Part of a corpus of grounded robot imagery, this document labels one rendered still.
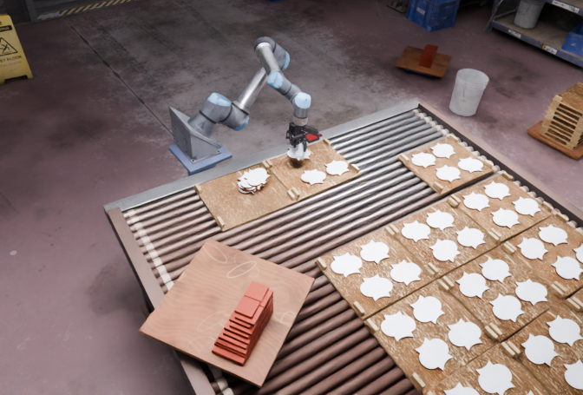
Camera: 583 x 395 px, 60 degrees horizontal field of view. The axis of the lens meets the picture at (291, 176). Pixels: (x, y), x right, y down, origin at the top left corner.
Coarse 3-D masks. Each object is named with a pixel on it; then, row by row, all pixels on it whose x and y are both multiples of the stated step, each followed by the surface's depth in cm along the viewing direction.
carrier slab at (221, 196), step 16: (224, 176) 267; (240, 176) 268; (272, 176) 269; (208, 192) 258; (224, 192) 258; (256, 192) 260; (272, 192) 260; (208, 208) 249; (224, 208) 250; (240, 208) 250; (256, 208) 251; (272, 208) 251; (240, 224) 243
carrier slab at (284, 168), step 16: (320, 144) 292; (272, 160) 280; (288, 160) 280; (304, 160) 281; (320, 160) 282; (336, 160) 282; (288, 176) 270; (336, 176) 272; (352, 176) 273; (304, 192) 261; (320, 192) 264
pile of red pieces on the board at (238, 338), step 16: (256, 288) 184; (240, 304) 178; (256, 304) 179; (272, 304) 191; (240, 320) 176; (256, 320) 175; (224, 336) 178; (240, 336) 176; (256, 336) 182; (224, 352) 178; (240, 352) 176
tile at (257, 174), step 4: (256, 168) 263; (260, 168) 263; (252, 172) 261; (256, 172) 261; (260, 172) 261; (264, 172) 261; (248, 176) 258; (252, 176) 258; (256, 176) 258; (260, 176) 258; (264, 176) 259; (268, 176) 259; (248, 180) 256; (252, 180) 256; (256, 180) 256; (260, 180) 256; (264, 180) 257; (248, 184) 255; (252, 184) 254; (256, 184) 254; (264, 184) 255
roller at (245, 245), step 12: (396, 180) 275; (360, 192) 267; (372, 192) 267; (336, 204) 258; (348, 204) 261; (312, 216) 251; (276, 228) 244; (288, 228) 245; (252, 240) 237; (264, 240) 240; (168, 276) 219
